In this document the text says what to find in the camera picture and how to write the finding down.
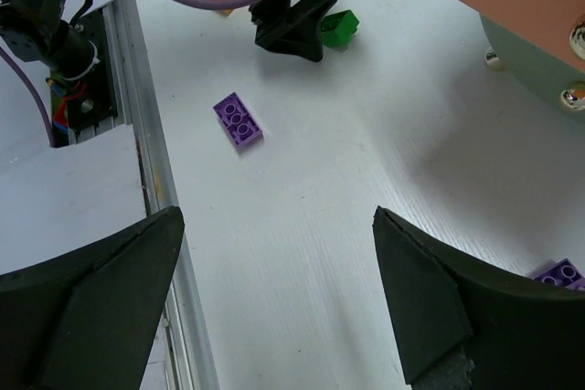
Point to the aluminium table edge rail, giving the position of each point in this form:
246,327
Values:
186,329

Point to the large green lego brick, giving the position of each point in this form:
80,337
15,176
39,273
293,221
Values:
338,29

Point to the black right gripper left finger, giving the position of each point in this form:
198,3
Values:
87,319

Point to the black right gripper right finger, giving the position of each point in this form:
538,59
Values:
462,323

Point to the white round drawer cabinet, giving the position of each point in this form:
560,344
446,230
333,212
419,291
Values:
541,43

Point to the purple lego brick studs up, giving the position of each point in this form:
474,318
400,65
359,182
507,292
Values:
563,274

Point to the purple lego brick underside up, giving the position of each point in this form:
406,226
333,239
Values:
238,123

